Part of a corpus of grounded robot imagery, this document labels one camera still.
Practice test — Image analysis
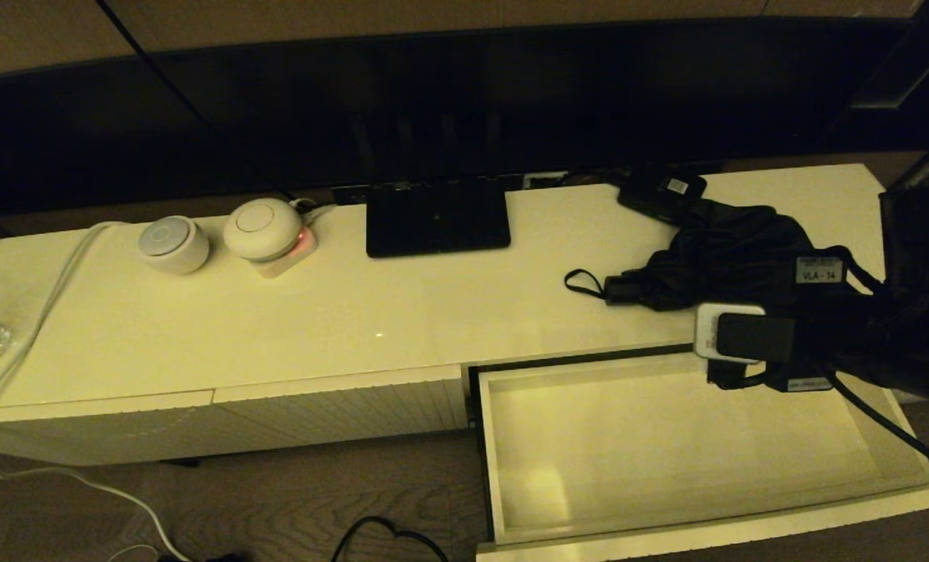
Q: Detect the white cabinet drawer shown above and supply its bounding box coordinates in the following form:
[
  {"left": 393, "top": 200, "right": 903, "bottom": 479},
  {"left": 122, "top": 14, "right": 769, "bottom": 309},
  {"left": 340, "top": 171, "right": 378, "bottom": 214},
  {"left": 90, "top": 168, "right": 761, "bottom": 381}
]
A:
[{"left": 468, "top": 343, "right": 929, "bottom": 562}]

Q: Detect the thick white power cable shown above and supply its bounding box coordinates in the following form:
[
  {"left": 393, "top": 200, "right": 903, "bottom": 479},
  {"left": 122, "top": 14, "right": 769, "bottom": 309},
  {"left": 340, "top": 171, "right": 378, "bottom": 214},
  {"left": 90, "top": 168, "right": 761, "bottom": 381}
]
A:
[{"left": 0, "top": 222, "right": 194, "bottom": 562}]

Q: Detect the black television base plate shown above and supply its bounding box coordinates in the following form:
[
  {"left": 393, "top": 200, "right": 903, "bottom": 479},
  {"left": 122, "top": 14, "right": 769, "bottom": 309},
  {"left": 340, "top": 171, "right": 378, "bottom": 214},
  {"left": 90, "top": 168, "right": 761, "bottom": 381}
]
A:
[{"left": 365, "top": 181, "right": 511, "bottom": 260}]

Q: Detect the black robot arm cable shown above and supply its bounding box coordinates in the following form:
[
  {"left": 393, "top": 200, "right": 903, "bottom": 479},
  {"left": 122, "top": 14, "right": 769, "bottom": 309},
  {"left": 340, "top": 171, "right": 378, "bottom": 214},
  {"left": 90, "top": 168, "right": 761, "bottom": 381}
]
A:
[{"left": 820, "top": 363, "right": 929, "bottom": 485}]

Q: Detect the white round dome device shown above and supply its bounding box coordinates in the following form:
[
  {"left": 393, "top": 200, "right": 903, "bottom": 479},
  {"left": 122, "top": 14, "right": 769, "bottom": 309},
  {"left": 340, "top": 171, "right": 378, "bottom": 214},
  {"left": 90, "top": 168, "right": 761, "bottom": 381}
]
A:
[{"left": 223, "top": 198, "right": 304, "bottom": 263}]

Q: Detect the black floor cable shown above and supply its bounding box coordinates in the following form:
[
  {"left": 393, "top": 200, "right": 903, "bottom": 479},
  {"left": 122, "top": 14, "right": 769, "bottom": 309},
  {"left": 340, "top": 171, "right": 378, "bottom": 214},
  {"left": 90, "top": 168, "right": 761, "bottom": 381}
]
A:
[{"left": 330, "top": 515, "right": 451, "bottom": 562}]

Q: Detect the black umbrella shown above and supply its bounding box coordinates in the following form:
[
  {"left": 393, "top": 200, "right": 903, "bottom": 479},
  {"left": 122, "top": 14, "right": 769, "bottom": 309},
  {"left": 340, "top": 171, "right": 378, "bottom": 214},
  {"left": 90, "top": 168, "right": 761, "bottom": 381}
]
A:
[{"left": 563, "top": 199, "right": 848, "bottom": 313}]

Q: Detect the white power strip red light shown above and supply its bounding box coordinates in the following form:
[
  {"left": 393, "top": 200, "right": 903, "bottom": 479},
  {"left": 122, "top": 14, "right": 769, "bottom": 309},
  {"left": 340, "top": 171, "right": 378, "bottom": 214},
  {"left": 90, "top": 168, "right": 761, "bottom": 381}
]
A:
[{"left": 251, "top": 226, "right": 319, "bottom": 280}]

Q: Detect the white tv cabinet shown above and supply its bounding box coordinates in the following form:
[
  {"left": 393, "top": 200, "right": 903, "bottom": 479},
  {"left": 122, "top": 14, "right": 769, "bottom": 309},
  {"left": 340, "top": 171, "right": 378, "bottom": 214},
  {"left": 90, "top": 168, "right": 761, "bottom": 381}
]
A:
[{"left": 0, "top": 162, "right": 929, "bottom": 469}]

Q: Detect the black box with white label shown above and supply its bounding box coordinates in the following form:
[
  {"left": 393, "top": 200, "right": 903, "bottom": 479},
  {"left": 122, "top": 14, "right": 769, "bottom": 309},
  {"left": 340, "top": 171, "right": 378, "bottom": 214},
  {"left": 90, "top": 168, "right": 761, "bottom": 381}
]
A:
[{"left": 617, "top": 166, "right": 707, "bottom": 227}]

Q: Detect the thin black hanging cable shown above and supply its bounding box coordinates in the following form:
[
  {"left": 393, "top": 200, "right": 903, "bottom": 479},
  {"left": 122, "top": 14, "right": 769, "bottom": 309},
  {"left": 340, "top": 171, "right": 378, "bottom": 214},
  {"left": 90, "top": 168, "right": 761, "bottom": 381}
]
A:
[{"left": 96, "top": 0, "right": 297, "bottom": 200}]

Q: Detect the large black television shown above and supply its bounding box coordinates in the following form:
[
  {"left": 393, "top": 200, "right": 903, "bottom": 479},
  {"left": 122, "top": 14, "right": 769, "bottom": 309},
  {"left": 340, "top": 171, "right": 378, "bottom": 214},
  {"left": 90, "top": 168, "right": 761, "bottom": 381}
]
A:
[{"left": 0, "top": 17, "right": 929, "bottom": 223}]

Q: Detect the white ribbed cabinet front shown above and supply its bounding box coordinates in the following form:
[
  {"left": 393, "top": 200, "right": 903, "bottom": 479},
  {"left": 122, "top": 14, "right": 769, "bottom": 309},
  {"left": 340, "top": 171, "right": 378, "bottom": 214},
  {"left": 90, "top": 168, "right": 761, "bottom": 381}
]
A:
[
  {"left": 213, "top": 364, "right": 470, "bottom": 454},
  {"left": 0, "top": 389, "right": 217, "bottom": 469}
]

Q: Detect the dark framed wall panel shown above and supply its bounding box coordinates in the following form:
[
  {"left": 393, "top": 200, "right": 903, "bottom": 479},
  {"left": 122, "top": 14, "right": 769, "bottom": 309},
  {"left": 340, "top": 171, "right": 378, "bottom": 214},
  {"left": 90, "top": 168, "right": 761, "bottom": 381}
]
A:
[{"left": 851, "top": 0, "right": 929, "bottom": 110}]

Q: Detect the thin white cord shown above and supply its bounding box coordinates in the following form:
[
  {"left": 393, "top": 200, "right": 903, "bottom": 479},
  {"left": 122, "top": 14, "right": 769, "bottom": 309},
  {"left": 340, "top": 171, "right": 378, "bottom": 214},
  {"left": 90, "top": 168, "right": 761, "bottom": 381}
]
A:
[{"left": 293, "top": 199, "right": 339, "bottom": 226}]

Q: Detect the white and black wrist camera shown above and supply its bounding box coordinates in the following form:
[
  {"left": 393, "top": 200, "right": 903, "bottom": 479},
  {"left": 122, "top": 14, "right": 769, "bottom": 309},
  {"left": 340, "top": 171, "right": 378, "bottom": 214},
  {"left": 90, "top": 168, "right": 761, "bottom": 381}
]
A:
[{"left": 693, "top": 303, "right": 795, "bottom": 365}]

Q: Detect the white speaker with grey top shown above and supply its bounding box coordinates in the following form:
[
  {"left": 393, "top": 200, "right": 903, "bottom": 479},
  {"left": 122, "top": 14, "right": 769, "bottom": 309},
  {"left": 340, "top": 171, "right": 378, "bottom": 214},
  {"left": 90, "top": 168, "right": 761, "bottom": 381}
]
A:
[{"left": 137, "top": 216, "right": 212, "bottom": 276}]

